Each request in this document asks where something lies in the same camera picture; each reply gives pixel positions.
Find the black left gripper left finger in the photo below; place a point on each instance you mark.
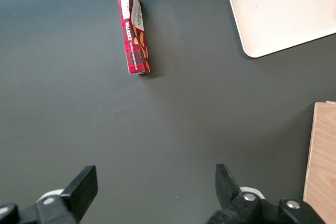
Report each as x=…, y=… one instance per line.
x=78, y=190

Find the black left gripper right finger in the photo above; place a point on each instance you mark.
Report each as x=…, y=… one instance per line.
x=228, y=195

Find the wooden two-drawer cabinet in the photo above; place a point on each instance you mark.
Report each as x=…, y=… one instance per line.
x=323, y=161

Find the cream rectangular tray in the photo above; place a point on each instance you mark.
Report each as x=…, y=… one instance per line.
x=278, y=11

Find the red tartan cookie box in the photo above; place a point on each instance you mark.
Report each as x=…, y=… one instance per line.
x=131, y=37

